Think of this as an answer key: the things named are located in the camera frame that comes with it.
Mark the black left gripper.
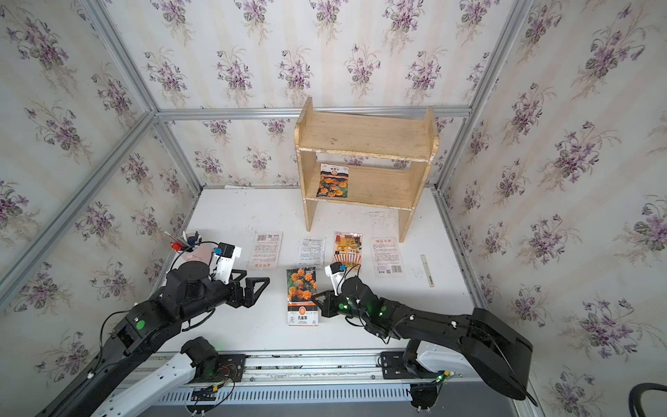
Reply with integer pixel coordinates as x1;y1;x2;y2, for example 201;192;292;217
177;269;271;325

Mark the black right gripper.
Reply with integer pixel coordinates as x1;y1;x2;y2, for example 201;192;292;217
308;288;370;323

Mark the orange marigold seed bag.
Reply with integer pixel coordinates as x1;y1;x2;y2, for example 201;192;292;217
286;267;319;327

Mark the white barcode seed bag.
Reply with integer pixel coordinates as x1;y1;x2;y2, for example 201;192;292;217
248;232;283;270

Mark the small white seed bag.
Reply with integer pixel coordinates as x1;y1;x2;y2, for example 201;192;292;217
297;236;326;268

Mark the pink storefront seed bag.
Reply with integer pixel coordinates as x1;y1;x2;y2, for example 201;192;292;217
333;232;363;267

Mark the white printed seed bag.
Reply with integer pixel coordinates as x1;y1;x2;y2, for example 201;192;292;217
371;237;405;278

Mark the dark marigold seed bag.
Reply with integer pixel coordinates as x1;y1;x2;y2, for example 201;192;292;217
316;163;349;198

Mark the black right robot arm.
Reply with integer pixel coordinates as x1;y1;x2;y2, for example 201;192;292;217
311;276;538;406

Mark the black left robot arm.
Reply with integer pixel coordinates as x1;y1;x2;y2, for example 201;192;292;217
38;261;270;416

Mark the wooden two-tier shelf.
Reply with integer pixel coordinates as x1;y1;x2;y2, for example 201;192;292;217
294;97;439;243

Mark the pink pen cup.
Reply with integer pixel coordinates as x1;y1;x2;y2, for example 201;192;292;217
164;231;213;265

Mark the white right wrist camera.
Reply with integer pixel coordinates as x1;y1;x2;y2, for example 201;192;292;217
324;262;347;295

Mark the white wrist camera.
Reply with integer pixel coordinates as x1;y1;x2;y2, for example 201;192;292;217
213;243;242;284
324;262;347;295

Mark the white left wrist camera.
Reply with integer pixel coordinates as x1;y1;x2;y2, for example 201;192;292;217
213;243;242;284

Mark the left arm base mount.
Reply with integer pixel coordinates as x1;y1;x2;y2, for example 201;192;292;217
180;336;248;383

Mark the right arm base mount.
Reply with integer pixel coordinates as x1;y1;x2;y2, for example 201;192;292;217
377;340;455;382

